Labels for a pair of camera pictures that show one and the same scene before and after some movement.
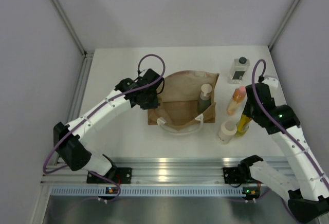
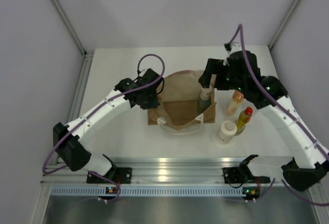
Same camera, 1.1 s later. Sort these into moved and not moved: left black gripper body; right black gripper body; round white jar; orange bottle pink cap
Moved: right black gripper body
Not moved: orange bottle pink cap; round white jar; left black gripper body
